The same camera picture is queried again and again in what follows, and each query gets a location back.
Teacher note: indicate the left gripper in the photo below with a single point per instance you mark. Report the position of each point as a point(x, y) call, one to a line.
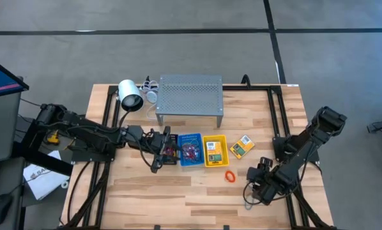
point(157, 143)

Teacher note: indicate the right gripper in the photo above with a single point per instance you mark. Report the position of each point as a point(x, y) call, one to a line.
point(261, 179)

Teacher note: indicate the red rubber band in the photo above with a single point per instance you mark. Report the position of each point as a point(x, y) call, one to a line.
point(186, 150)

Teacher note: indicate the black plastic basket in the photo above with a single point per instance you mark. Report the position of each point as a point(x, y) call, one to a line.
point(175, 136)

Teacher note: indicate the blue plastic basket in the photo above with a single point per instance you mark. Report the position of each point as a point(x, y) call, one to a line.
point(191, 164)

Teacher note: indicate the yellow rubber band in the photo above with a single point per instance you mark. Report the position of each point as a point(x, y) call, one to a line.
point(195, 139)

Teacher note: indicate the blue rubber band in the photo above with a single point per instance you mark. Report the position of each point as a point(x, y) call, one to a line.
point(248, 207)

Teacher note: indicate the yellow card pack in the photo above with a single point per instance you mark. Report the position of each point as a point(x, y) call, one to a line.
point(242, 147)
point(214, 153)

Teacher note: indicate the yellow plastic basket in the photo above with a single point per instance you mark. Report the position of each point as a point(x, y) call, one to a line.
point(226, 150)

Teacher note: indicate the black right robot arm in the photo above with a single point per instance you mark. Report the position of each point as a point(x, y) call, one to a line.
point(306, 143)

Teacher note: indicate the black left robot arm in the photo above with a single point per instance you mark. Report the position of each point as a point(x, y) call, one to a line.
point(92, 137)

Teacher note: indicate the grey perforated metal riser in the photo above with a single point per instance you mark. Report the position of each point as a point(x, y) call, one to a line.
point(189, 96)

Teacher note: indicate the white round puck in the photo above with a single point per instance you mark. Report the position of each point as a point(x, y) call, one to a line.
point(151, 96)

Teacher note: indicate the white cylindrical spotlight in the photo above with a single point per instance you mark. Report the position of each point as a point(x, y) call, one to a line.
point(127, 89)

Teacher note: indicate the yellow connector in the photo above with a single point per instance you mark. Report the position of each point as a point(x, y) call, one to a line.
point(53, 139)

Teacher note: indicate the white paper booklet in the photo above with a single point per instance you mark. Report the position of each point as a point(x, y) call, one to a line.
point(42, 182)

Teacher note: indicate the black stand bar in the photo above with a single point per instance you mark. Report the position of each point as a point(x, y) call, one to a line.
point(34, 156)

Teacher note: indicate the grey cabinet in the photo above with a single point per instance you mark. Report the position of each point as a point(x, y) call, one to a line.
point(2, 127)

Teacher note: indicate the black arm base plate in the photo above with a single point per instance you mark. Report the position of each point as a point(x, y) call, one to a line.
point(82, 156)
point(278, 143)

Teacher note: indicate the black edge bracket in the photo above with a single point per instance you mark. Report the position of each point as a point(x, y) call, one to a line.
point(156, 227)
point(226, 227)

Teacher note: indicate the black aluminium table frame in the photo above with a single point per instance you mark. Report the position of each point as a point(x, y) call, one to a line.
point(275, 105)

